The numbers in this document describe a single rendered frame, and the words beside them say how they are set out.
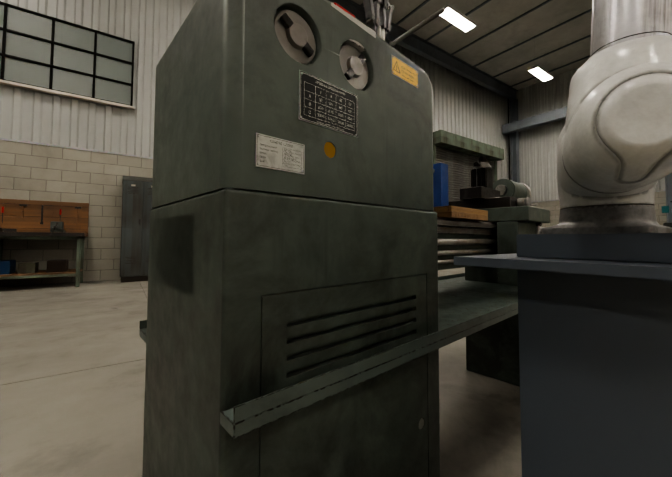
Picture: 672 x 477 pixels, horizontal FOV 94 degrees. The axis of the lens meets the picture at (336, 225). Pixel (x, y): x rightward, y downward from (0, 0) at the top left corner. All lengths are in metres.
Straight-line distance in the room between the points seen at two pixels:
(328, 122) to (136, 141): 7.09
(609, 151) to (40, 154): 7.52
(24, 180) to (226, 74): 7.05
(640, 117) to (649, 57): 0.11
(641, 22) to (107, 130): 7.51
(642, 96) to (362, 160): 0.43
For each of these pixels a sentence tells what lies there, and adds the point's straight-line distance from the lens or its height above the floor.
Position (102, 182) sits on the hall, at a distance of 7.43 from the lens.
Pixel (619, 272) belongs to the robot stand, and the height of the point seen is 0.74.
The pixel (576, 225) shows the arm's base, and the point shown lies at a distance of 0.81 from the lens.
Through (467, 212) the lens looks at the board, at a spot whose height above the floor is 0.89.
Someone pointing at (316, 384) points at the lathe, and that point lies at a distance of 0.58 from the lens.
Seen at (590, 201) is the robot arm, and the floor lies 0.87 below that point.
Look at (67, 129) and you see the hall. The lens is 7.71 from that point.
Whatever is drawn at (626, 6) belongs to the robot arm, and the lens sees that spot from 0.74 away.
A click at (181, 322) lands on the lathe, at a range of 0.69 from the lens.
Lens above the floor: 0.79
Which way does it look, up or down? 3 degrees up
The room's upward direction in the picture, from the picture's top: straight up
